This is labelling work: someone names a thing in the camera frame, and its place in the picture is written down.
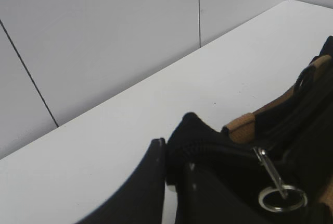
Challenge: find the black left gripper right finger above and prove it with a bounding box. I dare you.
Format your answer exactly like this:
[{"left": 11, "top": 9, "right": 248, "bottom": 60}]
[{"left": 175, "top": 163, "right": 268, "bottom": 223}]

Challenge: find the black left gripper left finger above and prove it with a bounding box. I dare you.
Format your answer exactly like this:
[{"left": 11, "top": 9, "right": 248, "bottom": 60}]
[{"left": 79, "top": 138, "right": 166, "bottom": 223}]

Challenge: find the silver zipper pull with ring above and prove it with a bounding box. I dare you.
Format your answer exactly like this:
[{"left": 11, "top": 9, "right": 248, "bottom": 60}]
[{"left": 253, "top": 147, "right": 308, "bottom": 213}]

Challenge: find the black bag with tan straps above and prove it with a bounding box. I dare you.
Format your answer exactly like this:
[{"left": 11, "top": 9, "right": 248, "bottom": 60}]
[{"left": 166, "top": 36, "right": 332, "bottom": 223}]

